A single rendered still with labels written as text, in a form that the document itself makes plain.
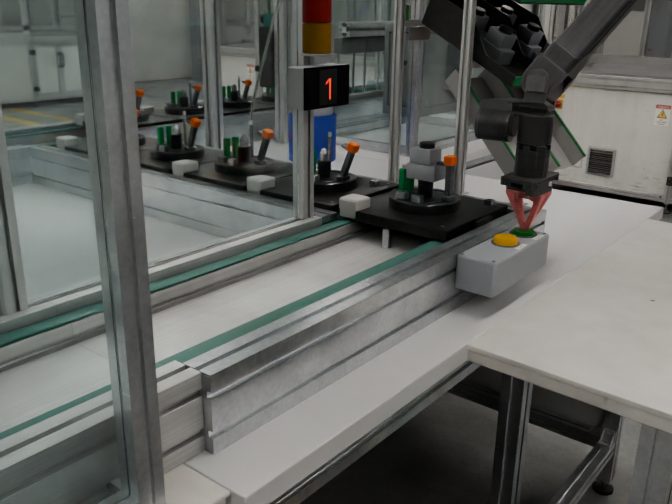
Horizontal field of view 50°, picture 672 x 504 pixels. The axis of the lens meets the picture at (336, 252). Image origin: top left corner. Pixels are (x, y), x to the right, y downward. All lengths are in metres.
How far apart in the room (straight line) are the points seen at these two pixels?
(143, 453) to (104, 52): 0.36
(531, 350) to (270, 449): 0.45
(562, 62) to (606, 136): 4.34
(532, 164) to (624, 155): 4.31
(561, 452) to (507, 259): 1.37
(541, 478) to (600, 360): 1.27
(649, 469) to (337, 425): 0.44
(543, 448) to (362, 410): 1.61
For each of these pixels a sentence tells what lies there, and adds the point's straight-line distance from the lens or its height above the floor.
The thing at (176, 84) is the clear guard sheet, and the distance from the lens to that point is 1.12.
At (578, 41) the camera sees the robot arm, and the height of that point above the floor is 1.29.
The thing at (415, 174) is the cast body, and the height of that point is 1.03.
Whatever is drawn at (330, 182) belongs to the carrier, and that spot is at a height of 0.99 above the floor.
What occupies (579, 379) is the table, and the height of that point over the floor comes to 0.86.
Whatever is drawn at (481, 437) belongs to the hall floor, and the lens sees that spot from 2.50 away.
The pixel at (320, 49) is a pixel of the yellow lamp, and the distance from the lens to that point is 1.27.
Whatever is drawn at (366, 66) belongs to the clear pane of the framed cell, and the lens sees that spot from 2.54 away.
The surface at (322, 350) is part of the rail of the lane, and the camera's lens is 0.94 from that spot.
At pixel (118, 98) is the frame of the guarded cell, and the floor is 1.27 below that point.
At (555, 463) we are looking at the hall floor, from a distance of 2.44.
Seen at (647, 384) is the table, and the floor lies 0.86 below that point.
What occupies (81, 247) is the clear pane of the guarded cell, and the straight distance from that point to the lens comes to 0.63.
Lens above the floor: 1.34
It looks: 19 degrees down
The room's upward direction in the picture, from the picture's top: 1 degrees clockwise
